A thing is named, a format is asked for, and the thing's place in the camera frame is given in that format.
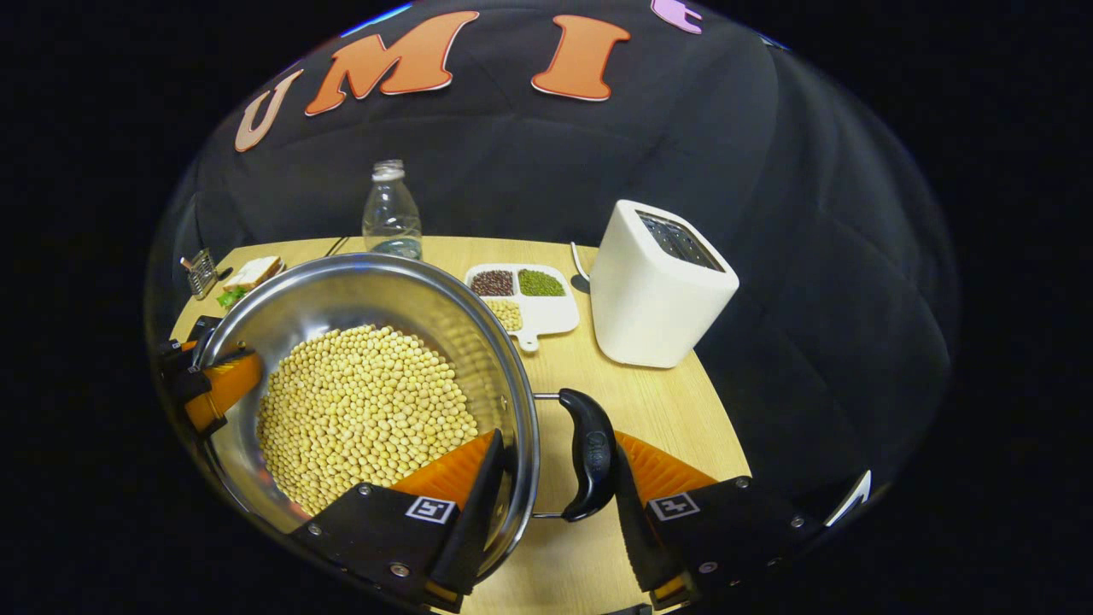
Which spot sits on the pile of green mung beans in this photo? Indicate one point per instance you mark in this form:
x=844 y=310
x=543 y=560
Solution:
x=541 y=283

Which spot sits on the small pile of soybeans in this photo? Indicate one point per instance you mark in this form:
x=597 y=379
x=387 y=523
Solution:
x=505 y=314

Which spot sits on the black backdrop cloth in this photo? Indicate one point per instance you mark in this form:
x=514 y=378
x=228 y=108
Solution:
x=512 y=171

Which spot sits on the white toaster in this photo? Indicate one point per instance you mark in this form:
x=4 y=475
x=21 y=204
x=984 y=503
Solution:
x=649 y=299

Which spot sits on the large pile of soybeans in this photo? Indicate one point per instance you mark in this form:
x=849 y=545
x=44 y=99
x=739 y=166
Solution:
x=359 y=410

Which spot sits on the sandwich with lettuce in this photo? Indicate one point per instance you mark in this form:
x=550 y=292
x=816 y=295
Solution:
x=252 y=273

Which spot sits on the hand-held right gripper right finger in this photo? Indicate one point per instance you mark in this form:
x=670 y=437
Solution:
x=636 y=538

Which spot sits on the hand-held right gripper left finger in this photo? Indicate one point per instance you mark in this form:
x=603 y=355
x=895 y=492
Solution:
x=482 y=512

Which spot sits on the pile of red beans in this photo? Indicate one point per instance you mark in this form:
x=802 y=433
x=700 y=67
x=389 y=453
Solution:
x=493 y=283

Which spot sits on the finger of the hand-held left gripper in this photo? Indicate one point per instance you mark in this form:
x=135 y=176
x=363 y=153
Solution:
x=226 y=384
x=175 y=348

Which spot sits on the stainless steel pot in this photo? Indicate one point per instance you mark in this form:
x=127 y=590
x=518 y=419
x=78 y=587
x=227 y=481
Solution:
x=341 y=290

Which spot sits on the clear plastic water bottle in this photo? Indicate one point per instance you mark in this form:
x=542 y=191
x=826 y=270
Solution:
x=393 y=213

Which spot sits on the white divided tray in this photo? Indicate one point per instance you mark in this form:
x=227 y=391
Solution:
x=551 y=316

